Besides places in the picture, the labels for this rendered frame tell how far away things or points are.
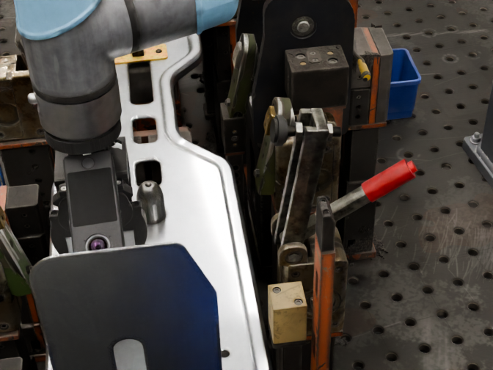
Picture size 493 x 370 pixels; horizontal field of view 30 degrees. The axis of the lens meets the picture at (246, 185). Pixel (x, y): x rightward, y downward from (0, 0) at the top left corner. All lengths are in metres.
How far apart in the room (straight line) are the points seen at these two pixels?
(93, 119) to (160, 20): 0.11
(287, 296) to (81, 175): 0.23
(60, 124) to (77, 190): 0.06
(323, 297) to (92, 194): 0.23
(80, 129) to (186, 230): 0.28
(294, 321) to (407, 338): 0.46
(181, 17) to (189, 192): 0.35
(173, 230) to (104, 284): 0.48
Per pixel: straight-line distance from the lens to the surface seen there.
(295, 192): 0.89
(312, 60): 1.11
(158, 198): 1.05
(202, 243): 1.04
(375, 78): 1.22
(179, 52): 1.35
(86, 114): 0.82
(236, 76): 1.21
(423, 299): 1.40
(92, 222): 0.84
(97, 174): 0.85
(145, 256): 0.57
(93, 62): 0.79
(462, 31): 1.98
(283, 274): 0.96
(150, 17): 0.80
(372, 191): 0.92
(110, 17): 0.78
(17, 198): 1.15
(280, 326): 0.91
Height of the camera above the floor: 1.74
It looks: 42 degrees down
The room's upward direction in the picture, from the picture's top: 2 degrees counter-clockwise
